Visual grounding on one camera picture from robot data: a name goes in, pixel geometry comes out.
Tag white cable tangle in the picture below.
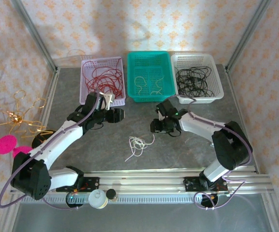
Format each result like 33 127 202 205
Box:
124 134 156 162

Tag lavender plastic basket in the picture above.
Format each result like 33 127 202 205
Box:
80 57 127 108

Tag teal plastic basket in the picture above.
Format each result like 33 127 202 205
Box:
126 51 176 103

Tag white plastic basket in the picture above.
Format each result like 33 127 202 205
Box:
170 53 224 104

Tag pink round pads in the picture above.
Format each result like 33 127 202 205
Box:
11 145 33 159

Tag white round cap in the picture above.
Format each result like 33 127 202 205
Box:
88 188 109 209

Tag round pink fuzzy ball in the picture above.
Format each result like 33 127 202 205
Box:
0 135 17 155

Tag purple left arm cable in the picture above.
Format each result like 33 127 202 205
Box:
0 90 101 210

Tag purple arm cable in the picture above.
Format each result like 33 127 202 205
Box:
170 95 253 210
0 90 101 210

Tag red cable bundle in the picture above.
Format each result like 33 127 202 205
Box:
87 66 125 99

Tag black cable bundle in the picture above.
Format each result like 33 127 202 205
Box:
175 65 215 97

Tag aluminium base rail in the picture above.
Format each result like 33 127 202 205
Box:
10 165 274 195

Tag gold wire ornament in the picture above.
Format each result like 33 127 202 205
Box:
0 89 48 140

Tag grey slotted cable duct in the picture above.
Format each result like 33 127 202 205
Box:
20 195 229 204

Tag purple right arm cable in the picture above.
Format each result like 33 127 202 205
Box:
170 95 253 210

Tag aluminium frame post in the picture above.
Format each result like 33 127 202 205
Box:
10 0 59 73
225 0 273 72

